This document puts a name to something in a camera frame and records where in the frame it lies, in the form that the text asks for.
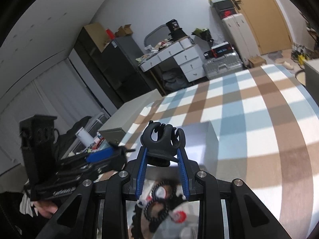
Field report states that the small red white badge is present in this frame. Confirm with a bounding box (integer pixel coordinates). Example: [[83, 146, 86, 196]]
[[170, 210, 187, 223]]

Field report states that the blue brown checkered tablecloth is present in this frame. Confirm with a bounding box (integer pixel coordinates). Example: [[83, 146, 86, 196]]
[[120, 65, 318, 238]]

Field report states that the open cardboard box on fridge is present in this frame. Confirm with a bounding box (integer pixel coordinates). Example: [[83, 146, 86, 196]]
[[115, 24, 133, 37]]

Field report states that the grey chair back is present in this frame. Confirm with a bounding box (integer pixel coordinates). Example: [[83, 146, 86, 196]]
[[144, 24, 171, 48]]

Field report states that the black bag on desk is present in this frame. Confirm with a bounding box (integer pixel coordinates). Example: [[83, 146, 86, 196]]
[[166, 19, 187, 42]]

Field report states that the grey bedside cabinet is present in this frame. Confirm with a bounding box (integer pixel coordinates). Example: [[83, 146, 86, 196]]
[[304, 59, 319, 103], [98, 89, 162, 144]]

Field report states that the green wrapped bouquet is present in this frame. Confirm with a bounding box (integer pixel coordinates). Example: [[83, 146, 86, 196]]
[[192, 28, 214, 47]]

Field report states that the grey right bedside cabinet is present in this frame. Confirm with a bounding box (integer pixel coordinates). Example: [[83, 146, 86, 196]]
[[304, 59, 319, 103]]

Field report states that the silver flat suitcase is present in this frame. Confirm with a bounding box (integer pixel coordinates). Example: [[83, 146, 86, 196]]
[[203, 52, 243, 80]]

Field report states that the white curtain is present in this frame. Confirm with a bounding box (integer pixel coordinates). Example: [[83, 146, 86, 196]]
[[1, 59, 102, 171]]

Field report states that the black red shoe box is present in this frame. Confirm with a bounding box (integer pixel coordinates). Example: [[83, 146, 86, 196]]
[[214, 0, 237, 19]]

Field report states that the white thermos bottle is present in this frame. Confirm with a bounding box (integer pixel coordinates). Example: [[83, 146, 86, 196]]
[[76, 127, 95, 147]]

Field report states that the black red box on suitcase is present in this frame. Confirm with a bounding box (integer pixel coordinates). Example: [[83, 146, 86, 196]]
[[204, 42, 234, 59]]

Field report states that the grey cardboard storage box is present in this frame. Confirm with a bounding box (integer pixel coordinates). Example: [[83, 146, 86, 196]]
[[182, 122, 219, 171]]

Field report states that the white drawer desk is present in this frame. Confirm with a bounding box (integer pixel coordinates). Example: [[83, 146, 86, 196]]
[[140, 36, 206, 83]]

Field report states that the black banana hair clip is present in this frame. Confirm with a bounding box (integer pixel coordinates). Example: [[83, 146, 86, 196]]
[[130, 204, 156, 238]]

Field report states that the wooden door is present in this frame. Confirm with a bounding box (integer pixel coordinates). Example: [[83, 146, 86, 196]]
[[231, 0, 292, 55]]

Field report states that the small cardboard box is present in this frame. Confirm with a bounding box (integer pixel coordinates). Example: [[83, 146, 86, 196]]
[[248, 56, 267, 68]]

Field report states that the black beaded bracelet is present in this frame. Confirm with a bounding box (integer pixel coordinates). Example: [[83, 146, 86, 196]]
[[149, 181, 173, 202]]

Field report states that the white upright suitcase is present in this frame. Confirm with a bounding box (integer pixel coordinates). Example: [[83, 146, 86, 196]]
[[222, 14, 260, 66]]

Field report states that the black claw hair clip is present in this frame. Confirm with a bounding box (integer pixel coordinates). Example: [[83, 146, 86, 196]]
[[141, 120, 186, 167]]

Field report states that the left human hand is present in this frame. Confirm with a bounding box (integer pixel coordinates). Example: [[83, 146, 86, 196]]
[[33, 201, 58, 219]]

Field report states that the grey left bedside cabinet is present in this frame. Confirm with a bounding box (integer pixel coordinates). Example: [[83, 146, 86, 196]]
[[98, 89, 162, 144]]

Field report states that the beige slipper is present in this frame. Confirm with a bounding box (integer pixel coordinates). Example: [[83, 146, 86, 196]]
[[282, 62, 294, 70]]

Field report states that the black refrigerator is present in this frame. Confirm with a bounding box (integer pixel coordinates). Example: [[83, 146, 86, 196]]
[[101, 36, 158, 103]]

